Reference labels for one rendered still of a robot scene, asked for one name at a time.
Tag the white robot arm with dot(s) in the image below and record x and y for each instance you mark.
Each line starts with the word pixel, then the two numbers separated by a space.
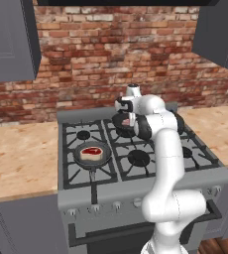
pixel 167 155

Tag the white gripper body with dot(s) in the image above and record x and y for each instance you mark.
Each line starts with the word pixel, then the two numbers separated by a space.
pixel 132 119

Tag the grey gas range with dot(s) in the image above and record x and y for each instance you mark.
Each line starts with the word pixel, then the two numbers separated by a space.
pixel 86 195

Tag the grey stove knob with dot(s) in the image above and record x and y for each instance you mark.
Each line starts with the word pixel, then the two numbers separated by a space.
pixel 117 205
pixel 137 202
pixel 72 212
pixel 216 189
pixel 94 208

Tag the dark oven door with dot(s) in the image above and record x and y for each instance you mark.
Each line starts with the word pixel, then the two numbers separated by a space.
pixel 119 243

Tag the raw red steak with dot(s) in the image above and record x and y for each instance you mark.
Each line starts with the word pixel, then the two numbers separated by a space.
pixel 125 122
pixel 91 153

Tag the black range hood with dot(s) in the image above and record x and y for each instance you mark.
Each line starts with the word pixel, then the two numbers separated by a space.
pixel 126 2

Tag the grey wall cupboard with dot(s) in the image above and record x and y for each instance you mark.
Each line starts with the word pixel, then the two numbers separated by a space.
pixel 221 31
pixel 10 39

